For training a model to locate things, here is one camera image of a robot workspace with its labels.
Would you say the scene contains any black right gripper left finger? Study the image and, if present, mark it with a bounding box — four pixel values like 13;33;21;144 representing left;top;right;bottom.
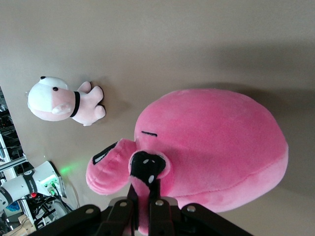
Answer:
95;181;139;236

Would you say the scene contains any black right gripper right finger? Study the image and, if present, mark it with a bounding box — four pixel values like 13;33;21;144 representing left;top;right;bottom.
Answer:
148;178;176;236

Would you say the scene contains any round hot pink plush toy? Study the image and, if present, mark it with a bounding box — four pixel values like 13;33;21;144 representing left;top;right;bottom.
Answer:
85;88;289;233

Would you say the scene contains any pale pink dog plush toy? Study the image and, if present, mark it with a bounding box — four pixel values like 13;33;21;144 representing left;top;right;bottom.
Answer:
24;76;106;127

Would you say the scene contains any small wooden box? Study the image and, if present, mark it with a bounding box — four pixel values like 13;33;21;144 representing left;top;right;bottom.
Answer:
13;213;36;235

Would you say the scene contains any aluminium shelf rack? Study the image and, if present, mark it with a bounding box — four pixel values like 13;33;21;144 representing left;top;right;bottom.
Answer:
0;86;27;173

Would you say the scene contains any brown table cover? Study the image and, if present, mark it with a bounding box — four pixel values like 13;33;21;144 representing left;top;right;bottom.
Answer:
0;0;315;236

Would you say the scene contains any black left arm base cable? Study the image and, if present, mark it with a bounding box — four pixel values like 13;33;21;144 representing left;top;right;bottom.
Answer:
48;183;76;213

